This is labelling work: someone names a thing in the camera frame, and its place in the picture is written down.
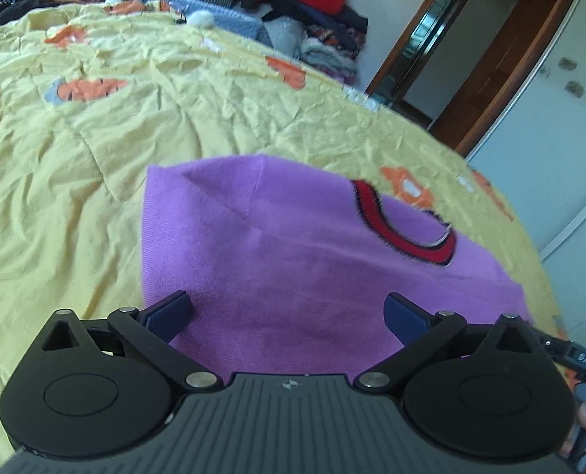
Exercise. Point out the brown wooden door frame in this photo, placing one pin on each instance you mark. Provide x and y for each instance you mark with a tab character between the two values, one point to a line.
458	63

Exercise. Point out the purple sweater red trim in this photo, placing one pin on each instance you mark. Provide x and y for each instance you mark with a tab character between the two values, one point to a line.
288	266

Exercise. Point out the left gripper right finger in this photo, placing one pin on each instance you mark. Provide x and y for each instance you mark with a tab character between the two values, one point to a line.
445	353

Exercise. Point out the yellow carrot print quilt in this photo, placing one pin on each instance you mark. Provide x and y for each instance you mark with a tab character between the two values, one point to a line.
89	100

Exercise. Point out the white wardrobe door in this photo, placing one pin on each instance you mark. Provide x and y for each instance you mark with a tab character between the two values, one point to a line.
535	154

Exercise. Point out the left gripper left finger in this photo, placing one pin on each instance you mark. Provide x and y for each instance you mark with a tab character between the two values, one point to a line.
128	352

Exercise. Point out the pile of folded clothes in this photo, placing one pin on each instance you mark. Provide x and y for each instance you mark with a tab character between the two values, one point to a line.
325	34

